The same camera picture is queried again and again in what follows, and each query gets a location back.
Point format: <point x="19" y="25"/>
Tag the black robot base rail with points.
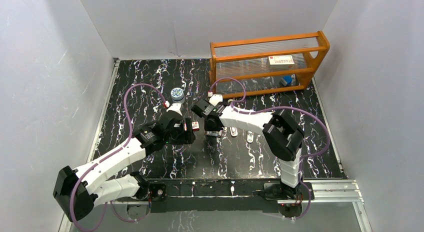
<point x="261" y="194"/>

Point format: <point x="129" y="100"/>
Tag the blue white round jar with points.
<point x="177" y="95"/>

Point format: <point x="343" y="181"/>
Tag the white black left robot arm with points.
<point x="79" y="190"/>

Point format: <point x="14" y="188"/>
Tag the cardboard staple tray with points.
<point x="216" y="134"/>

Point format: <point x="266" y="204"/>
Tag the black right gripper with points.
<point x="208" y="128"/>

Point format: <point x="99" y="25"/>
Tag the red white staple box sleeve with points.
<point x="195" y="126"/>

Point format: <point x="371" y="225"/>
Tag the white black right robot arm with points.
<point x="282" y="133"/>

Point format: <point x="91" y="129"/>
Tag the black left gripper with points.
<point x="188" y="130"/>

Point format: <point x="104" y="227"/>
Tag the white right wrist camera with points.
<point x="214" y="99"/>

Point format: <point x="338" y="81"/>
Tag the white red box on shelf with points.
<point x="284" y="62"/>

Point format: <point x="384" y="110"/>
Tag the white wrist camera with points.
<point x="214" y="99"/>
<point x="175" y="107"/>

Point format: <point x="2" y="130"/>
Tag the white metal stapler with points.
<point x="233" y="130"/>

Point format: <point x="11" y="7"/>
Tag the blue grey stapler remover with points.
<point x="287" y="81"/>

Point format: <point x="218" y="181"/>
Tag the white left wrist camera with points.
<point x="175" y="107"/>

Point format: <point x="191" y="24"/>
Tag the orange wooden shelf rack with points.
<point x="241" y="66"/>

